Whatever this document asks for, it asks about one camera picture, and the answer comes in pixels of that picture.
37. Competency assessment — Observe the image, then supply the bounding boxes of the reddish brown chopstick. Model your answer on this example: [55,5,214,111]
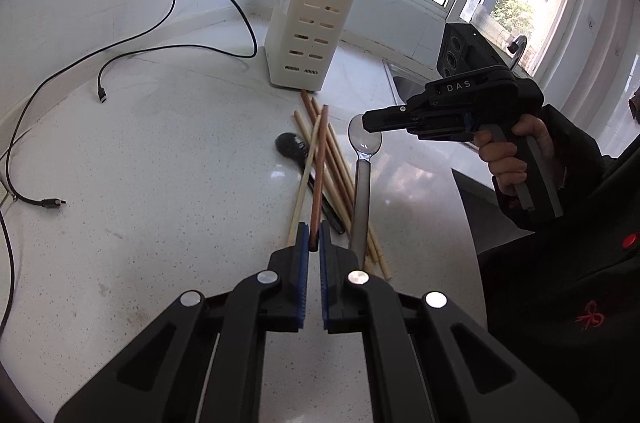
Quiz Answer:
[309,105,329,252]

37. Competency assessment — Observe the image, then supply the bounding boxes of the person right hand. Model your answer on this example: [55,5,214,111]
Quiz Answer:
[474,114,558,196]

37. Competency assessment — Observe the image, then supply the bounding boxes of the light wooden chopstick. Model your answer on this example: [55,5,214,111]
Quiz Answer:
[286,118,320,247]
[323,123,392,280]

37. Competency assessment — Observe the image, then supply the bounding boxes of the clear plastic spoon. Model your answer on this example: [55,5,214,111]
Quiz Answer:
[348,114,382,267]

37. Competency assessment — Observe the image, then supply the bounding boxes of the black spoon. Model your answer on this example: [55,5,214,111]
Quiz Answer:
[273,132,350,236]

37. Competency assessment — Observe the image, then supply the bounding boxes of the cream plastic utensil holder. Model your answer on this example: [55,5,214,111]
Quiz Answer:
[265,0,355,93]

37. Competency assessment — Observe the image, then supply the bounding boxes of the black usb cable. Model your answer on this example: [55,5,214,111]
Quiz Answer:
[0,0,260,210]

